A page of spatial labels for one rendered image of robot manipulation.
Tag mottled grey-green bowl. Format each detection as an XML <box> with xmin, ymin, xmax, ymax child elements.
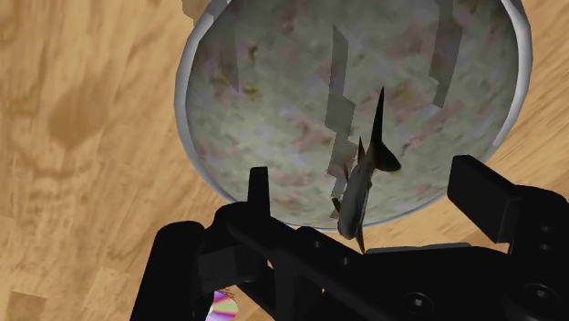
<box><xmin>173</xmin><ymin>0</ymin><xmax>533</xmax><ymax>233</ymax></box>

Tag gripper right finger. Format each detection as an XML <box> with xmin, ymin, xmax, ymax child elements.
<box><xmin>446</xmin><ymin>154</ymin><xmax>569</xmax><ymax>321</ymax></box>

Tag rainbow shiny disc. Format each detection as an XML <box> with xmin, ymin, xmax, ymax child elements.
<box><xmin>206</xmin><ymin>291</ymin><xmax>240</xmax><ymax>321</ymax></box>

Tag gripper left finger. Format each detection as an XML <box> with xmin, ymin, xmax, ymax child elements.
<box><xmin>129</xmin><ymin>166</ymin><xmax>370</xmax><ymax>321</ymax></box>

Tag grey toy shark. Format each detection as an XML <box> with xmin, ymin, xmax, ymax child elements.
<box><xmin>330</xmin><ymin>86</ymin><xmax>402</xmax><ymax>254</ymax></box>

